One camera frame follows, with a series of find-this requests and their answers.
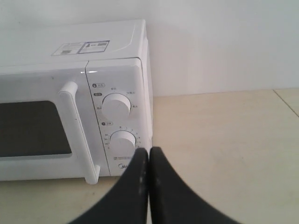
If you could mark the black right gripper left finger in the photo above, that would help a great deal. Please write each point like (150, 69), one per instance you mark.
(127, 201)

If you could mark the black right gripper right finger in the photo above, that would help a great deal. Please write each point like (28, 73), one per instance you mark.
(171, 200)

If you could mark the white microwave door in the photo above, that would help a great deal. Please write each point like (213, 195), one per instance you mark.
(48, 124)

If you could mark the white microwave oven body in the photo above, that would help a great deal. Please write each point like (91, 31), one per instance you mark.
(123, 68)

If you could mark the white lower timer knob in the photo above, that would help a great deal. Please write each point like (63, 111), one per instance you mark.
(122, 142)

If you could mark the white upper power knob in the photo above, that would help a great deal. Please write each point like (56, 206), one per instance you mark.
(116, 106)

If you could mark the warning label sticker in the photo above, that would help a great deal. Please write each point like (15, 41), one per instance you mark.
(81, 48)

